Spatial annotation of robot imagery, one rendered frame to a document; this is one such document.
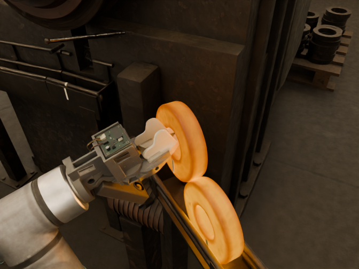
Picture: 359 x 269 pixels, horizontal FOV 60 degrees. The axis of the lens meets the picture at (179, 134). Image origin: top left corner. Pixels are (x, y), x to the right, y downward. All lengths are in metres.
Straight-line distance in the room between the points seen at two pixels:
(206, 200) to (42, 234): 0.27
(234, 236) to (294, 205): 1.08
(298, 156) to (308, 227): 0.45
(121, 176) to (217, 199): 0.16
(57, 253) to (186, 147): 0.27
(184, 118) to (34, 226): 0.29
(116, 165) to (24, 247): 0.19
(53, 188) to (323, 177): 1.44
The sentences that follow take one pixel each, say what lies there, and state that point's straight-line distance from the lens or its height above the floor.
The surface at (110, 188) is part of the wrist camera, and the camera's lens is 0.57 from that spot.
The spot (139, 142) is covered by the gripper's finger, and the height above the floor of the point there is 0.82.
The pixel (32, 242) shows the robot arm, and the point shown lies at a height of 0.76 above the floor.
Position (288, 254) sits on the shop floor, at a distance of 1.44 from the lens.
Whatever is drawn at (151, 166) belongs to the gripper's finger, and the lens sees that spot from 0.54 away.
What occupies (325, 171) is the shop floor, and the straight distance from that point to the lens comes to 1.80.
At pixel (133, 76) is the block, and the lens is 0.81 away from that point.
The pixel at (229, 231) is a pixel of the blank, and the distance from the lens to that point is 0.52.
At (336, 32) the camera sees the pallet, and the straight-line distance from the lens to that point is 2.48.
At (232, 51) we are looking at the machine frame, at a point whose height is 0.87.
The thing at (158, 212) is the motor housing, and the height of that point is 0.52.
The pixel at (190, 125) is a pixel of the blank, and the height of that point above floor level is 0.87.
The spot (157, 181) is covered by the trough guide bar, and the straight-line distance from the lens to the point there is 0.69.
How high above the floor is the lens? 1.20
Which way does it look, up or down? 41 degrees down
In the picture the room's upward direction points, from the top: straight up
